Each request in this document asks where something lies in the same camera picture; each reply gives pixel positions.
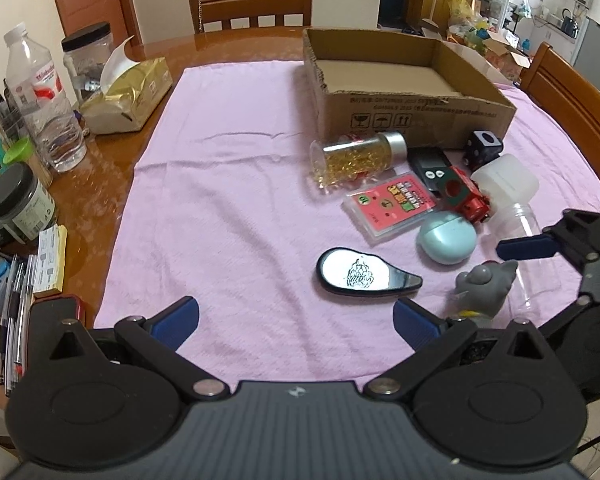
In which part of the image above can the white plastic jar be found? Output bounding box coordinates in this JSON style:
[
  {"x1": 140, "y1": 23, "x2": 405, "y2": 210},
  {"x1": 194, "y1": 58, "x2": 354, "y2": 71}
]
[{"x1": 471, "y1": 154, "x2": 540, "y2": 214}]

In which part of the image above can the black digital timer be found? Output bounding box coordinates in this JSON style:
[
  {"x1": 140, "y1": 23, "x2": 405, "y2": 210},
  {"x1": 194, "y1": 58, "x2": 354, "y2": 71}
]
[{"x1": 407, "y1": 148, "x2": 451, "y2": 196}]

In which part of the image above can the pink table cloth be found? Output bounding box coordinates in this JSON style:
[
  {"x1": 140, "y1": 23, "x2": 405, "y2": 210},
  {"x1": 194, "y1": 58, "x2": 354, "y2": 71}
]
[{"x1": 93, "y1": 58, "x2": 600, "y2": 391}]

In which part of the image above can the bundle of pens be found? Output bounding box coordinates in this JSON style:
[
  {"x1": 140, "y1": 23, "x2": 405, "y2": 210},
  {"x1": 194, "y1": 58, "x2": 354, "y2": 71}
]
[{"x1": 3, "y1": 255, "x2": 38, "y2": 396}]

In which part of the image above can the yellow sticky note pad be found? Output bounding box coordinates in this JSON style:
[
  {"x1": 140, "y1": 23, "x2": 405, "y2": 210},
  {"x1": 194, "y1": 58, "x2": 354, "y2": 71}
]
[{"x1": 33, "y1": 224, "x2": 68, "y2": 298}]

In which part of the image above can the black teardrop mirror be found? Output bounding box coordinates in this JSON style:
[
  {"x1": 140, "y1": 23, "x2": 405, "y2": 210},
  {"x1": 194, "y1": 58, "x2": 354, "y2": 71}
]
[{"x1": 315, "y1": 247, "x2": 424, "y2": 297}]

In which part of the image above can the red toy train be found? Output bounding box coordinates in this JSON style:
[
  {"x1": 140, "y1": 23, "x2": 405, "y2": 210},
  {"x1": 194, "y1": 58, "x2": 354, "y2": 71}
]
[{"x1": 436, "y1": 166, "x2": 491, "y2": 224}]

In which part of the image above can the gold tissue pack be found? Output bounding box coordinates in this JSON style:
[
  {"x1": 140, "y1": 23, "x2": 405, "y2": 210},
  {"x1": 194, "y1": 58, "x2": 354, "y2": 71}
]
[{"x1": 80, "y1": 37, "x2": 173, "y2": 136}]

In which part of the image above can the teal round case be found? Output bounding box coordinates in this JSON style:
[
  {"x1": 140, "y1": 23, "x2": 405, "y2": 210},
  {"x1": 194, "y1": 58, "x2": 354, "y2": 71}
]
[{"x1": 416, "y1": 211, "x2": 478, "y2": 266}]

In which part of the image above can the clear plastic jar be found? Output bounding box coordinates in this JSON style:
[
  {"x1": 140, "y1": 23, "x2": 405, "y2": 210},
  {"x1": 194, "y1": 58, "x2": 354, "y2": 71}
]
[{"x1": 489, "y1": 203, "x2": 559, "y2": 320}]

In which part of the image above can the clear water bottle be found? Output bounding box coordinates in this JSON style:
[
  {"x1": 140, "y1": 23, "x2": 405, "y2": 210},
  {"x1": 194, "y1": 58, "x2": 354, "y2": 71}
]
[{"x1": 4, "y1": 23, "x2": 86, "y2": 174}]

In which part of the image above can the grey elephant toy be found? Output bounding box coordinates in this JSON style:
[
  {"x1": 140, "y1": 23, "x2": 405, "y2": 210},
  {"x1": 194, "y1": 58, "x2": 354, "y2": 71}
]
[{"x1": 451, "y1": 260, "x2": 518, "y2": 324}]

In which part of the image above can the glass bottle of yellow capsules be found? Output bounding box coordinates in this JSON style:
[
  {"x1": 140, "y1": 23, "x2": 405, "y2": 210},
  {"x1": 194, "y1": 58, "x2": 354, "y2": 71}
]
[{"x1": 309, "y1": 131, "x2": 407, "y2": 190}]

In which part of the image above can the green funnel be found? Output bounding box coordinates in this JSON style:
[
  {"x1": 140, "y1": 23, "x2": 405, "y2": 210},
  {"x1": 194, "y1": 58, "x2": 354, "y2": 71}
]
[{"x1": 3, "y1": 136, "x2": 35, "y2": 166}]

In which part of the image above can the pink card pack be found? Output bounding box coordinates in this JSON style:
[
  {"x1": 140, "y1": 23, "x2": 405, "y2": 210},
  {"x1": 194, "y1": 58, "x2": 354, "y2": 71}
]
[{"x1": 342, "y1": 171, "x2": 439, "y2": 246}]

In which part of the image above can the wooden chair right side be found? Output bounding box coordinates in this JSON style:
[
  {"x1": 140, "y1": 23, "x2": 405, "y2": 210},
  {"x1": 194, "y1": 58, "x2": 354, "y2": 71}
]
[{"x1": 520, "y1": 42, "x2": 600, "y2": 179}]

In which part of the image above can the purple black toy train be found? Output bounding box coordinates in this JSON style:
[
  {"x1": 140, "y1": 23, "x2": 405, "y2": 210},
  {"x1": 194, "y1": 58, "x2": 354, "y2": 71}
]
[{"x1": 463, "y1": 130, "x2": 504, "y2": 171}]

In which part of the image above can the black-lidded clear jar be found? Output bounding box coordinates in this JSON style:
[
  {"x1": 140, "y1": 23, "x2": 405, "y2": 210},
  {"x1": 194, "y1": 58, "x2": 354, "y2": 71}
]
[{"x1": 61, "y1": 22, "x2": 114, "y2": 104}]

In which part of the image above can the brown cardboard box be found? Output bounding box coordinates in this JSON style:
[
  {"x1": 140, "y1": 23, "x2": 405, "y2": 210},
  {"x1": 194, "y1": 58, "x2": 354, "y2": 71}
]
[{"x1": 303, "y1": 28, "x2": 516, "y2": 150}]

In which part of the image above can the dark-lidded small jar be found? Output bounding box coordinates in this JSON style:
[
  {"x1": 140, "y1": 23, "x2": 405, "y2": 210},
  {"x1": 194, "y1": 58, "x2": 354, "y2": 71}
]
[{"x1": 0, "y1": 162, "x2": 56, "y2": 243}]

